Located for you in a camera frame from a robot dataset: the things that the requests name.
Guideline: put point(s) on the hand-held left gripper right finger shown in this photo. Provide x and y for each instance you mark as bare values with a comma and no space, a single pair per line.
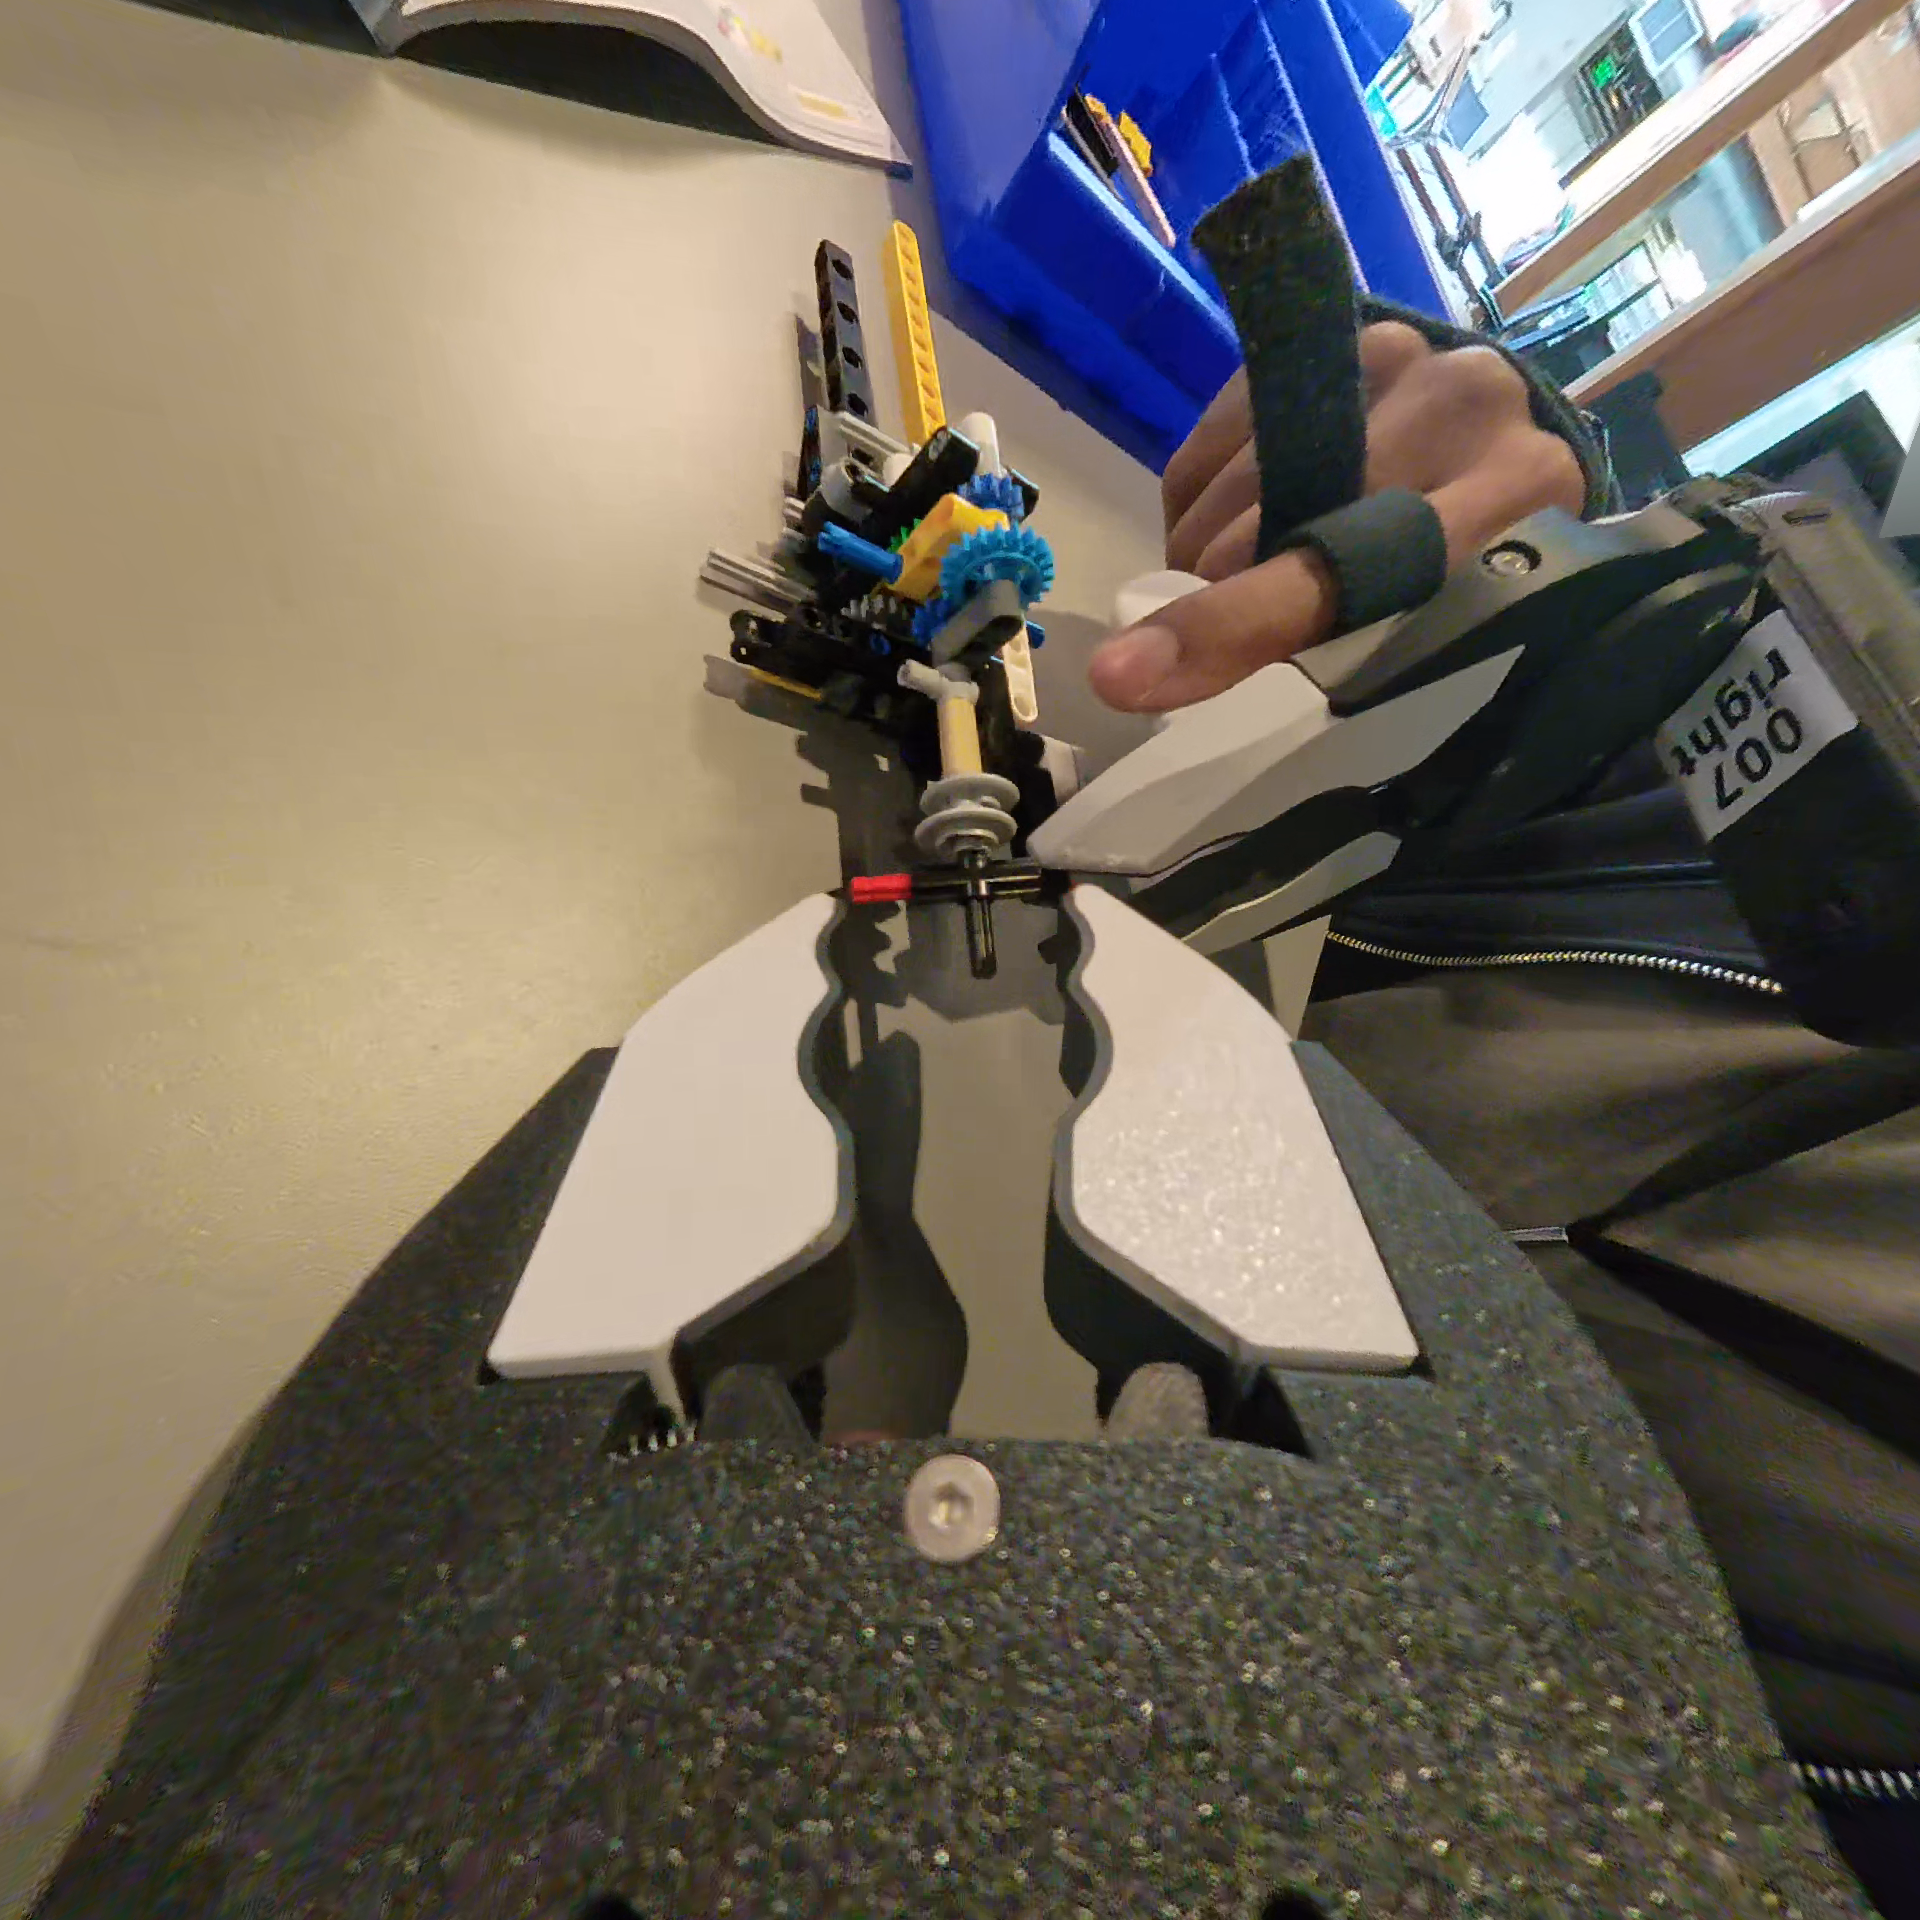
1214,1185

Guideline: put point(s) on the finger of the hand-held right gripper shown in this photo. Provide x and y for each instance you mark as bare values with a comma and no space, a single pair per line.
1200,779
1275,885

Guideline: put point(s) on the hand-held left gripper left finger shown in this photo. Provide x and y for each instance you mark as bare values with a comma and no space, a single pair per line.
691,1154

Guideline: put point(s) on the multicoloured lego assembly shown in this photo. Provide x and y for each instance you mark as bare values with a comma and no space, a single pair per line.
960,586

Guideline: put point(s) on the small yellow lego part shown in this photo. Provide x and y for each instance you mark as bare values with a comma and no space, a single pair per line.
1119,134

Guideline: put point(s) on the lego instruction booklet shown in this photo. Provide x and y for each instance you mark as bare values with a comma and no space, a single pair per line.
751,60

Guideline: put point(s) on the person's right hand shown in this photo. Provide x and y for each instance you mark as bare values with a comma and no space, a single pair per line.
1454,435

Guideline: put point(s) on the wooden shelf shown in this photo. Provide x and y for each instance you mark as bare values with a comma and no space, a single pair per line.
1723,165

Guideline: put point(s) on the blue plastic bin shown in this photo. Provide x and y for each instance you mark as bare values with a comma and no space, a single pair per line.
1049,224

